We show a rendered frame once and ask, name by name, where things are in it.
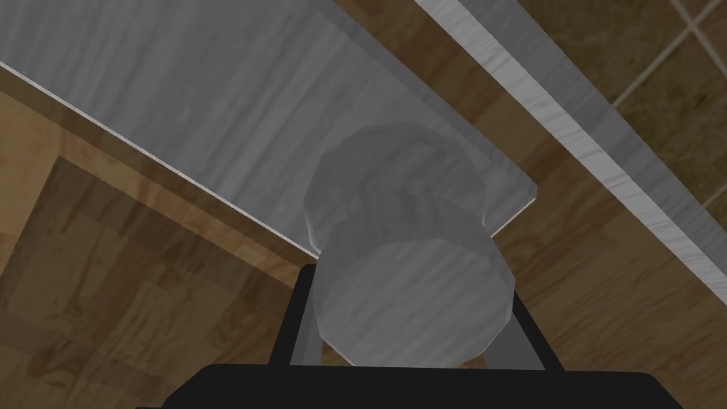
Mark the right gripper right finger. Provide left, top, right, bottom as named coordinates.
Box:
left=481, top=290, right=567, bottom=372

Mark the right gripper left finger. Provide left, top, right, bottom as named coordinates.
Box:
left=267, top=263, right=326, bottom=367

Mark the grey door leaf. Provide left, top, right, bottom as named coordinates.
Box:
left=0, top=0, right=538, bottom=261

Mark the grey round door knob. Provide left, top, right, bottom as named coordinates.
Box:
left=302, top=121, right=518, bottom=370

